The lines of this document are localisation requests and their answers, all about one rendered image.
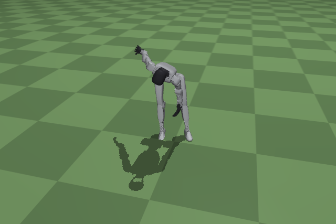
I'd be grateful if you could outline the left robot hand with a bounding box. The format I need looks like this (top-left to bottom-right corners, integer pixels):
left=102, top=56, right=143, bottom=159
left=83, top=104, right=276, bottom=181
left=172, top=104, right=182, bottom=117

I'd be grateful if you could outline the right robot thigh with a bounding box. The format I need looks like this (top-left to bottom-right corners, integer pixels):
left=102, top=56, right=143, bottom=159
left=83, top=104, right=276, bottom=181
left=155, top=83, right=165, bottom=109

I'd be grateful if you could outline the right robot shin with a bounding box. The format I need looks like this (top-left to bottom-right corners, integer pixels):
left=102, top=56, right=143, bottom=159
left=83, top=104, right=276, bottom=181
left=157, top=105, right=165, bottom=132

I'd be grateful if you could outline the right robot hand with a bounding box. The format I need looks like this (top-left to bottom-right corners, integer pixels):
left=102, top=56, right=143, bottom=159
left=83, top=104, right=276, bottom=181
left=135, top=45, right=143, bottom=55

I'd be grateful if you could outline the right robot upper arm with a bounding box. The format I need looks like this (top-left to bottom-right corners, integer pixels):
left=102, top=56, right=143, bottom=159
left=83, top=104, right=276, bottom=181
left=143, top=56, right=155, bottom=72

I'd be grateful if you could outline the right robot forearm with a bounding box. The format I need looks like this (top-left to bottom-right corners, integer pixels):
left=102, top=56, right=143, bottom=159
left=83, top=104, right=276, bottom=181
left=140, top=50, right=149, bottom=61

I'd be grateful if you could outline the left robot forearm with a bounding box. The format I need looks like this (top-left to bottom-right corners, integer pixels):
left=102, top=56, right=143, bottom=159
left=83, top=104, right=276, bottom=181
left=176, top=89, right=183, bottom=107

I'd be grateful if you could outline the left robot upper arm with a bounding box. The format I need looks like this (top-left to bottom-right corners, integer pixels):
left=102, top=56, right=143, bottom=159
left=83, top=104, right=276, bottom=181
left=171, top=75, right=181, bottom=94

